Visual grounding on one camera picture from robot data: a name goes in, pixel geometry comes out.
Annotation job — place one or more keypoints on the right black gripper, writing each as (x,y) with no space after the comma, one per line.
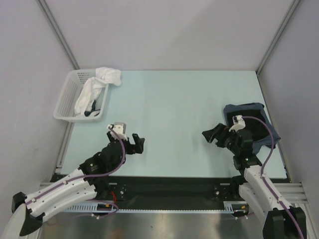
(219,133)

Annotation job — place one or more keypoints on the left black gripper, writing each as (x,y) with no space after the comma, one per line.
(138,144)

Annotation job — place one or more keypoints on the black tank top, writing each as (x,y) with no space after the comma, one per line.
(259,132)

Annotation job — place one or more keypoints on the blue tank top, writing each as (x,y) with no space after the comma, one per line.
(257,106)

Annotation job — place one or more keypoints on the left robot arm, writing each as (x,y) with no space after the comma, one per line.
(88,182)

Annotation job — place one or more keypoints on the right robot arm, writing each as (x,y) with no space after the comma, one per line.
(279,218)

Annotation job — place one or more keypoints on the white tank top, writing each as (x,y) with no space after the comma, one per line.
(93,87)

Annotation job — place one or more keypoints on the dark blue garment in basket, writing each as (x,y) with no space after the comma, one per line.
(93,111)

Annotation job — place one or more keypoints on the white plastic basket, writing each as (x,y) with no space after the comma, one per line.
(73,85)

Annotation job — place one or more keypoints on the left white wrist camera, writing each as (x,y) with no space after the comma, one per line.
(117,130)

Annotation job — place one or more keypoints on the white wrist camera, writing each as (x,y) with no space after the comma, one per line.
(117,130)
(238,123)

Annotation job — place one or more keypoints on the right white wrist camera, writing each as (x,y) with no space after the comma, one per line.
(238,123)

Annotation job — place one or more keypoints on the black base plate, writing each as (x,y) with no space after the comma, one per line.
(171,193)

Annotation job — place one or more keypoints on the slotted cable duct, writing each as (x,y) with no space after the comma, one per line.
(102,208)

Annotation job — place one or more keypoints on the right aluminium frame post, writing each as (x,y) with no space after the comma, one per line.
(279,33)

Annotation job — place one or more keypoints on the aluminium frame post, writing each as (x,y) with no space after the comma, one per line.
(279,33)
(44,7)

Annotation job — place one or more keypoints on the left aluminium frame post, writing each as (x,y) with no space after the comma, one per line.
(44,7)

